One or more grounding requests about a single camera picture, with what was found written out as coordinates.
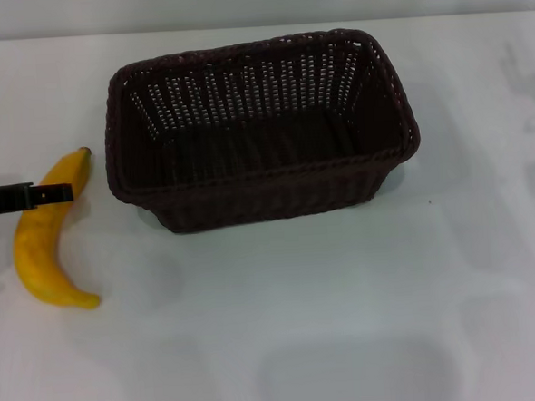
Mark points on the dark brown woven basket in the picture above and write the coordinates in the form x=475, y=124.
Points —
x=272, y=195

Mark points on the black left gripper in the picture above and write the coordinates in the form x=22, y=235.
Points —
x=4, y=199

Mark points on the yellow banana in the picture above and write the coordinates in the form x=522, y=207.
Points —
x=36, y=251

